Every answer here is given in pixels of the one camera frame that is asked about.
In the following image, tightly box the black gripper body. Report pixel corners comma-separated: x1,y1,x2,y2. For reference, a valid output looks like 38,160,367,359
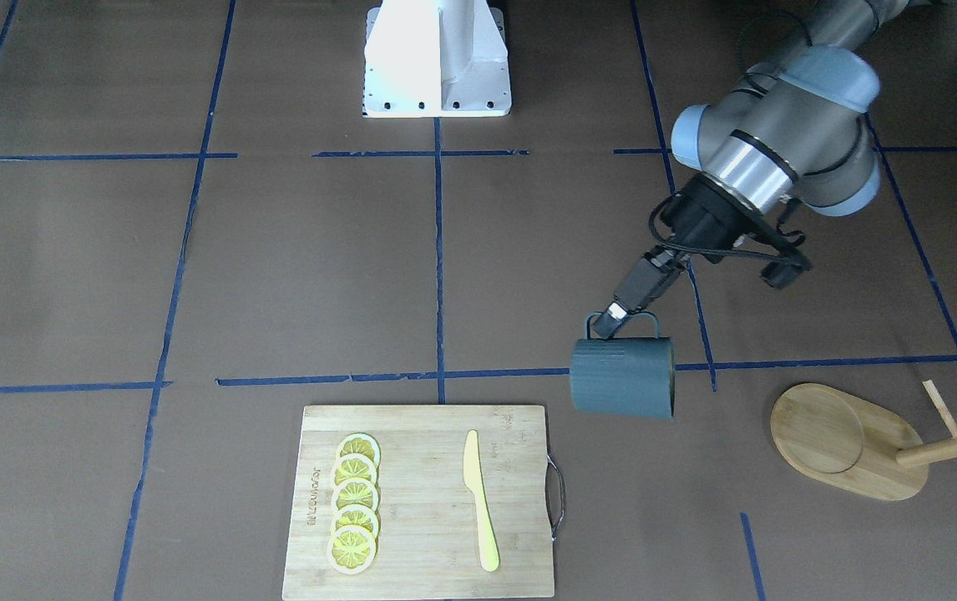
615,174,753,311

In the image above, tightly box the dark green HOME mug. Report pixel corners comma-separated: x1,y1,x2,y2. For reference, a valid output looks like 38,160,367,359
569,311,676,420

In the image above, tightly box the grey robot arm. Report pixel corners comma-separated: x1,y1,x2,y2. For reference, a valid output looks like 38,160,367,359
588,1,907,340

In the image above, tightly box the wooden cup storage rack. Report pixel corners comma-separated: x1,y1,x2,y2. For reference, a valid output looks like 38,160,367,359
769,381,957,501

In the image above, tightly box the yellow plastic knife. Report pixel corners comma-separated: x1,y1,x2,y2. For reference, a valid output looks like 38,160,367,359
463,429,500,572

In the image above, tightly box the bamboo cutting board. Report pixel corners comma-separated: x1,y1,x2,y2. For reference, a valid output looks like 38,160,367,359
281,406,555,600

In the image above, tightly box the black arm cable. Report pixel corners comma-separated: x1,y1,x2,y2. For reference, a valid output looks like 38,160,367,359
647,8,813,268

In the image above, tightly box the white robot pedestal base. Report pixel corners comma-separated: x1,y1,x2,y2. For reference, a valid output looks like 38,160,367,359
362,1,513,119

